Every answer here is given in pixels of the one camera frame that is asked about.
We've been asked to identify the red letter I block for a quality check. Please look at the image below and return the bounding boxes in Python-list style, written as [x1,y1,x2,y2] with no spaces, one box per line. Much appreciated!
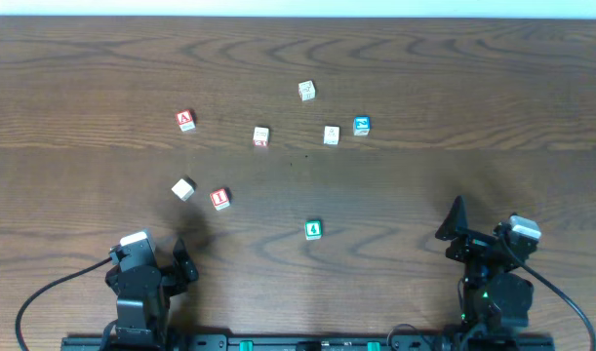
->
[210,188,230,211]

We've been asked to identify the blue number 2 block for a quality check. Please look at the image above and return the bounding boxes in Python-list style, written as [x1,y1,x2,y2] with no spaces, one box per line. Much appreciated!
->
[353,115,371,137]

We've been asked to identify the red letter A block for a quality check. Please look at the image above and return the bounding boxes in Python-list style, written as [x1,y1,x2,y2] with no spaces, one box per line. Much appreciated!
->
[176,109,196,132]

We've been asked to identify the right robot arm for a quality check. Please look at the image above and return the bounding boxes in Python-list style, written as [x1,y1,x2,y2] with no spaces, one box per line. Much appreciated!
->
[435,196,541,350]

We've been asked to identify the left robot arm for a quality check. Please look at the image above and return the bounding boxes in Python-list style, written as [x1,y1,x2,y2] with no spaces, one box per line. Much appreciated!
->
[105,232,199,350]

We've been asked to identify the tilted plain wooden block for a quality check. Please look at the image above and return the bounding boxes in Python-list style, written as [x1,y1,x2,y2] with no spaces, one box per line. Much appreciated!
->
[172,178,195,202]

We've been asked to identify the green tree picture block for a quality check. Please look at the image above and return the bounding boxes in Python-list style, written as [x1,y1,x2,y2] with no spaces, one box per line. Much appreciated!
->
[304,220,323,240]

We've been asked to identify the wooden block centre right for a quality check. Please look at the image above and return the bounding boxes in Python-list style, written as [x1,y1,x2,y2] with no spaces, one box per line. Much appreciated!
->
[323,126,340,145]

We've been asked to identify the wooden block red side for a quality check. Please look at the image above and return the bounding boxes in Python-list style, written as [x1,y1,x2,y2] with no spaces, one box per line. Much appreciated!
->
[253,127,269,147]

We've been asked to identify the plain wooden block top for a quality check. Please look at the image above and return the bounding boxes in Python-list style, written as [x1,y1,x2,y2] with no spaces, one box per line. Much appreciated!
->
[298,80,316,101]

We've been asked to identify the black mounting rail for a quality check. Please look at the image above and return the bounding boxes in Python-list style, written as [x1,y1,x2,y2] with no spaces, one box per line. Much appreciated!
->
[60,334,556,351]

